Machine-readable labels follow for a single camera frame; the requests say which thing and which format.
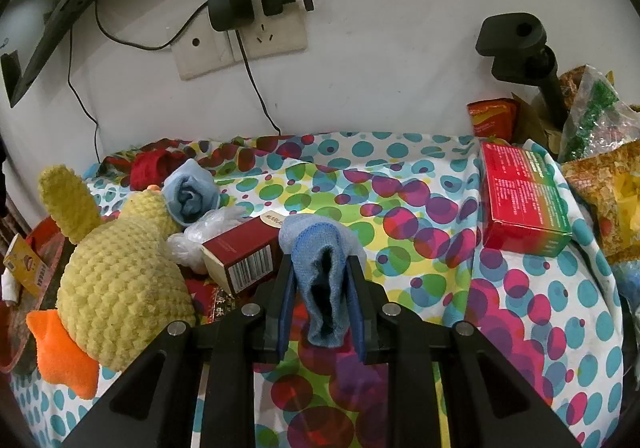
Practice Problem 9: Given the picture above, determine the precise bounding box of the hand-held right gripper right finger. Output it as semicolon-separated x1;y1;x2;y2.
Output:
345;255;583;448

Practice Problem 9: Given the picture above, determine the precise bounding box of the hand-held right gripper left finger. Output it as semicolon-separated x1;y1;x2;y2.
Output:
60;252;301;448

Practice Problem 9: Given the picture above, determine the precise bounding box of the blue sock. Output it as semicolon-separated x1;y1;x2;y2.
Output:
278;214;358;348
162;159;221;223

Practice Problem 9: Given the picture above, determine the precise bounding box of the clear plastic bag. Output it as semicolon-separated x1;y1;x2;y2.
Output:
167;205;251;274

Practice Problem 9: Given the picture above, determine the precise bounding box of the yellow plush duck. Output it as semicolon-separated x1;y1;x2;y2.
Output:
26;165;197;400

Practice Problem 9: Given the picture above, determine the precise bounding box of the round red tray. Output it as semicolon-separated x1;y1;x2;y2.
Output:
0;215;68;374

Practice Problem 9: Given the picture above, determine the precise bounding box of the white sock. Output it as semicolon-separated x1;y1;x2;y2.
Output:
0;271;22;306

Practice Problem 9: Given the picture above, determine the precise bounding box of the dark red box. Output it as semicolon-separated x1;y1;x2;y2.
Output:
201;214;291;296

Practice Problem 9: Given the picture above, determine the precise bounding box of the polka dot tablecloth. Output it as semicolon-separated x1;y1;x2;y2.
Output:
10;131;626;448

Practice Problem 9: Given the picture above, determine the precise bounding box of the red rolled sock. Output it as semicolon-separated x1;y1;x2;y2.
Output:
130;148;188;191

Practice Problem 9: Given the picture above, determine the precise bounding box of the red and green box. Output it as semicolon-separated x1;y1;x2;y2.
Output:
479;138;573;257

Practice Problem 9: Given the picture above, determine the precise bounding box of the red snack packet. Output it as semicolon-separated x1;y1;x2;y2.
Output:
467;98;518;141

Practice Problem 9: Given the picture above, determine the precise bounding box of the yellow snack bag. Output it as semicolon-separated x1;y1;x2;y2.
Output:
562;141;640;261

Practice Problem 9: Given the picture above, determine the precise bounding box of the green candy bag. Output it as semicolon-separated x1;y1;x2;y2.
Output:
557;66;633;161

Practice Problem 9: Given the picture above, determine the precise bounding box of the black clamp stand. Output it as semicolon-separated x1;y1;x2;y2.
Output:
475;14;571;131

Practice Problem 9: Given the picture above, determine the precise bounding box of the black adapter cable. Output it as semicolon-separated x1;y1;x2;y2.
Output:
235;28;282;135

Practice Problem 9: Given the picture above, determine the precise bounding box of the beige wall socket plate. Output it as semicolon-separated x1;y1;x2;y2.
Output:
171;0;307;82

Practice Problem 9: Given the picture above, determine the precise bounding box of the black television cable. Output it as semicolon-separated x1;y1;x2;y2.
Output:
66;26;101;164
94;0;211;50

